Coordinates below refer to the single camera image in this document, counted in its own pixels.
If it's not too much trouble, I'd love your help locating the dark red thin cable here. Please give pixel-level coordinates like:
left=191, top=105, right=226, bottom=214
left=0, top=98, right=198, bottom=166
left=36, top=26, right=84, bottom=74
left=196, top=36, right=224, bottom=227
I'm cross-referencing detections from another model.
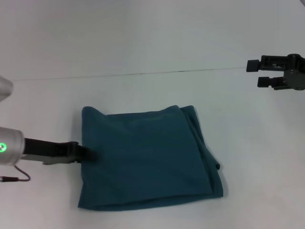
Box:
left=0, top=165, right=31, bottom=184

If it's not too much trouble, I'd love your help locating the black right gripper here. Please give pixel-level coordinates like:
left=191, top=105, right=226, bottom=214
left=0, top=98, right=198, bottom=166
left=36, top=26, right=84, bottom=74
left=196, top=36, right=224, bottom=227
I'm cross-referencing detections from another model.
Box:
left=246, top=53, right=305, bottom=92

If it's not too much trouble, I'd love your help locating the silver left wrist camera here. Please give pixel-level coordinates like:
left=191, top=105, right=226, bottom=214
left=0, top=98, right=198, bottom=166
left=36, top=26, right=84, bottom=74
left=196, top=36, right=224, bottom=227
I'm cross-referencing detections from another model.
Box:
left=0, top=75, right=14, bottom=104

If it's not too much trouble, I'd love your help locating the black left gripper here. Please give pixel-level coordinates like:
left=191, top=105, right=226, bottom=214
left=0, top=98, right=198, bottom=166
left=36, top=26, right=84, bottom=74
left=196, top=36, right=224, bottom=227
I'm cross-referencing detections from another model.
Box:
left=21, top=137, right=99, bottom=166

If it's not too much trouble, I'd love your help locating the teal blue shirt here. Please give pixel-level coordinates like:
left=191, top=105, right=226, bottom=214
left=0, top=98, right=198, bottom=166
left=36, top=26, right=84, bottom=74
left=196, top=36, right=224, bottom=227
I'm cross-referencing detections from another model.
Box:
left=77, top=104, right=225, bottom=212

